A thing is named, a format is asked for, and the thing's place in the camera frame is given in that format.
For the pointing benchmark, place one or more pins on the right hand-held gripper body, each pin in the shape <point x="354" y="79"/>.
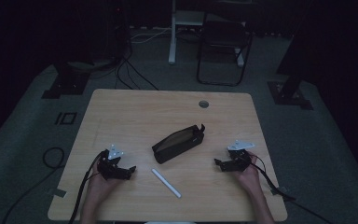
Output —
<point x="240" y="158"/>

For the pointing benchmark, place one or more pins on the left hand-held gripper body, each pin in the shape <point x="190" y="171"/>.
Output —
<point x="110" y="168"/>

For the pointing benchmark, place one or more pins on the white pen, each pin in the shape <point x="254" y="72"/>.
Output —
<point x="166" y="183"/>

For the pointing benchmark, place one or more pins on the black pencil case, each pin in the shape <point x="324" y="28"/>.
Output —
<point x="177" y="144"/>

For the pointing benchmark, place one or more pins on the person's left hand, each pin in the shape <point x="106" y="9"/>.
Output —
<point x="99" y="185"/>

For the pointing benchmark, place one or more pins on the person's right hand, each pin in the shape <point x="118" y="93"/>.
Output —
<point x="249" y="179"/>

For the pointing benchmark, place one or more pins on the grey tape piece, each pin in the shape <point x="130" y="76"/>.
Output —
<point x="279" y="190"/>
<point x="59" y="193"/>

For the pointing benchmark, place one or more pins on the grey table grommet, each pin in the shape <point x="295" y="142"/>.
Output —
<point x="203" y="104"/>

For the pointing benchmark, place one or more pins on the black floor tape square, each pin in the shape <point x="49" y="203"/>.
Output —
<point x="58" y="118"/>

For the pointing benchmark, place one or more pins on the black stand base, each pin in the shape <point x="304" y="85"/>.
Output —
<point x="66" y="84"/>
<point x="289" y="93"/>

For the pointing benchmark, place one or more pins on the black folding chair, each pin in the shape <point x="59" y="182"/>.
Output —
<point x="223" y="37"/>

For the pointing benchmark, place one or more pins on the white metal stand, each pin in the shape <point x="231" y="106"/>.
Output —
<point x="172" y="37"/>

